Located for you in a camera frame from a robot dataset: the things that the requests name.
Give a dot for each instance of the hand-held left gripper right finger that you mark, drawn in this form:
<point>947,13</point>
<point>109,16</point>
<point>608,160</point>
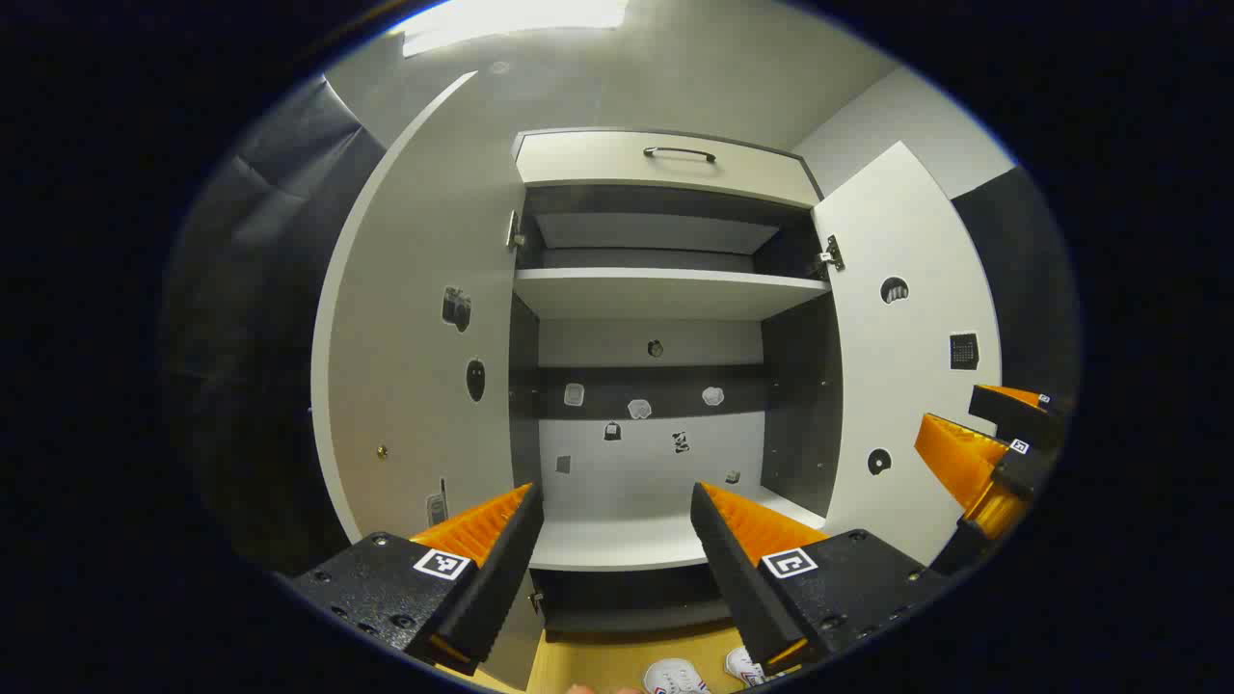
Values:
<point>742,569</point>

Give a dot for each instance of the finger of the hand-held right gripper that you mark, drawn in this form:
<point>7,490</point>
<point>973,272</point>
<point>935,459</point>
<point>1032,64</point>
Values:
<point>964,463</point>
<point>1022,419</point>

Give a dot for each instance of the white shoe cabinet door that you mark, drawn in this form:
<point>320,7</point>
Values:
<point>916,386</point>
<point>415,241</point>

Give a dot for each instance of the black backdrop cloth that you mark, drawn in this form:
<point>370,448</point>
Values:
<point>251,337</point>

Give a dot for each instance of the white striped canvas shoe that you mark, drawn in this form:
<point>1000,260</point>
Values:
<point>675,677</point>
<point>744,665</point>

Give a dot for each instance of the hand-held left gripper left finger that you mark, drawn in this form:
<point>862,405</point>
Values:
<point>492,578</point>

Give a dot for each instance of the ceiling light panel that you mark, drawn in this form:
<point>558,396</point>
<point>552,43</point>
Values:
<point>511,19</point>

